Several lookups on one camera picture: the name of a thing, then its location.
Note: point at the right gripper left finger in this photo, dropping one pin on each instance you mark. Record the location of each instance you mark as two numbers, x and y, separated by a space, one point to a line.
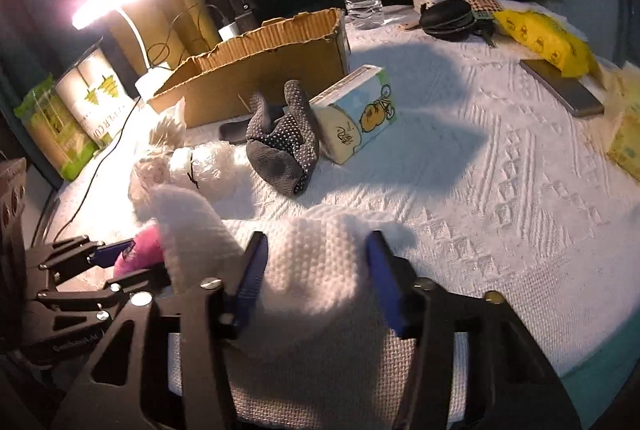
161 364

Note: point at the brown cardboard box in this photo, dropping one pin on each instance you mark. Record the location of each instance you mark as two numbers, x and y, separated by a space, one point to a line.
311 47

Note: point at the white bubble wrap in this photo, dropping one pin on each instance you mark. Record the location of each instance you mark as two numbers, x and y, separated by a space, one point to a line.
209 169

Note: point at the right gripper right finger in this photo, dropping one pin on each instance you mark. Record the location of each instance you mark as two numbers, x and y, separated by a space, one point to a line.
510 384

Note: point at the green snack package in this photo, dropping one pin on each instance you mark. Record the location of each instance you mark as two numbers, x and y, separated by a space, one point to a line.
56 132

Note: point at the white desk lamp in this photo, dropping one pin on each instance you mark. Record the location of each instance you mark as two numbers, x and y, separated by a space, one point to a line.
90 11

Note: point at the black round case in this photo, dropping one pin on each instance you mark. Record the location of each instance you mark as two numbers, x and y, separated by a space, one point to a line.
451 20

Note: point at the pink plush toy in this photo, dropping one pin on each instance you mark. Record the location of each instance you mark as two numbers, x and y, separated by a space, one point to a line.
144 252

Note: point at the white charger plug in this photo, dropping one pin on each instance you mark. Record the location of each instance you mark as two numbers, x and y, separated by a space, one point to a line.
229 31

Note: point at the cartoon tissue pack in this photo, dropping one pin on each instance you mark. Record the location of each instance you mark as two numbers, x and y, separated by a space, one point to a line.
353 111

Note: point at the paper cup package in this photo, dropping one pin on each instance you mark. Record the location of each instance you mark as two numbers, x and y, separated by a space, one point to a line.
93 93

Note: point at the grey smartphone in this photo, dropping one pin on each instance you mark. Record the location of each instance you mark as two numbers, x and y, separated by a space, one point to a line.
570 92

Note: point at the yellow tissue pack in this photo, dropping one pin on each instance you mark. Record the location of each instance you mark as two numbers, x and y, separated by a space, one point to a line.
621 113

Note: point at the white towel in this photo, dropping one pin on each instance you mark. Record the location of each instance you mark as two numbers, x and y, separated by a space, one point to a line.
315 270

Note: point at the black charger adapter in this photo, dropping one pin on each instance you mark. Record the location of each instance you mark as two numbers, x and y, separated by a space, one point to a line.
246 21

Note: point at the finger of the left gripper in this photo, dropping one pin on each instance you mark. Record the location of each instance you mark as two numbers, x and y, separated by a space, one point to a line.
106 255

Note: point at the grey dotted glove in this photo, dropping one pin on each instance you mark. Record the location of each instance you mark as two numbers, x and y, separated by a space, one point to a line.
284 150

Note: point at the yellow wet wipes pack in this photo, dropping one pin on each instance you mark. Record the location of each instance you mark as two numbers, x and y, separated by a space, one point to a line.
549 40

